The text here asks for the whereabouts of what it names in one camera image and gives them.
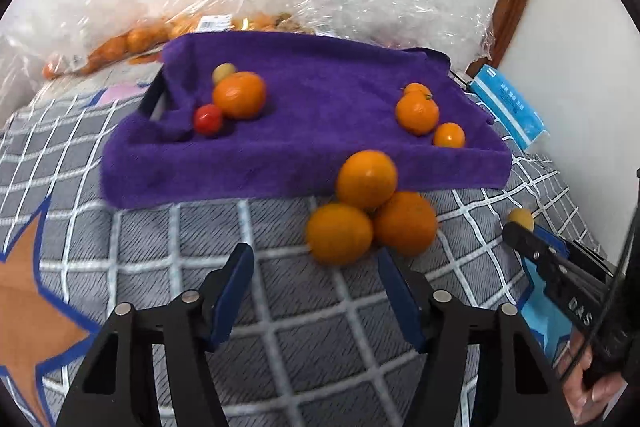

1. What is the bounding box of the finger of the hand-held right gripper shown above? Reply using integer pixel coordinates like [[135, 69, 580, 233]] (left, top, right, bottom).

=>
[[533, 226, 613, 278], [502, 222, 571, 282]]

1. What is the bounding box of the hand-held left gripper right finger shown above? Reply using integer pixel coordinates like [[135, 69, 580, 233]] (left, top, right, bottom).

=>
[[377, 248, 576, 427]]

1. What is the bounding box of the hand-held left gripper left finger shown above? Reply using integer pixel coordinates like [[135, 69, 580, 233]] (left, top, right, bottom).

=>
[[56, 243, 256, 427]]

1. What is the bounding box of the small yellow fruit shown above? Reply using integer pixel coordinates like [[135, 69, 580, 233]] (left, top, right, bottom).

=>
[[507, 208, 535, 233], [212, 63, 237, 86]]

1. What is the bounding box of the small orange with stem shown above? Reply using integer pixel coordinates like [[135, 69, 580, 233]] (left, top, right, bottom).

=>
[[395, 93, 440, 136]]

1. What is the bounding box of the large orange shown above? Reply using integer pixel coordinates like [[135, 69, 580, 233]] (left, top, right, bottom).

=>
[[212, 71, 267, 121]]

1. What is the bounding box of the bag of small yellow fruits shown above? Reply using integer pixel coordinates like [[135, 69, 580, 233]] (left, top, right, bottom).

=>
[[275, 9, 342, 38]]

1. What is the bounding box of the person's right hand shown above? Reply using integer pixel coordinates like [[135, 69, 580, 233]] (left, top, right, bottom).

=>
[[562, 334, 633, 425]]

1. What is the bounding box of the light blue plastic piece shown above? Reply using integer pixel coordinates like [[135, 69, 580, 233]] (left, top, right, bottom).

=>
[[517, 256, 577, 369]]

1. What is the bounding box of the grey checked blanket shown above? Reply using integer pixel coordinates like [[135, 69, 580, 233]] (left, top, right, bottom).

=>
[[0, 72, 617, 427]]

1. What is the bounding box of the blue tissue packet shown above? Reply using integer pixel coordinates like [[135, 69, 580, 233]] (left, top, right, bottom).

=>
[[470, 66, 549, 152]]

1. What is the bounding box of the red tomato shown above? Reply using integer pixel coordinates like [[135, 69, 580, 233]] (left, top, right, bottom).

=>
[[194, 104, 224, 137]]

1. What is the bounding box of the purple towel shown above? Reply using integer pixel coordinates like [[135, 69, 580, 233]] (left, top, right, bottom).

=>
[[100, 32, 513, 210]]

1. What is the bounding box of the white label bag of oranges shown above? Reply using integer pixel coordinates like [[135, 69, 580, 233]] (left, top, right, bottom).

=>
[[165, 11, 282, 38]]

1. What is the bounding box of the crumpled clear plastic bag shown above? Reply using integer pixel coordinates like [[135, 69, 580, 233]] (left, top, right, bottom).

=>
[[190, 0, 497, 72]]

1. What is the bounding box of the translucent bag of oranges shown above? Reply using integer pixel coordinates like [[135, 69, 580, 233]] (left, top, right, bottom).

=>
[[0, 0, 172, 82]]

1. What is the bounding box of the black cable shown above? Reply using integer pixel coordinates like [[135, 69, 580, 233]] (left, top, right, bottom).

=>
[[560, 227, 640, 383]]

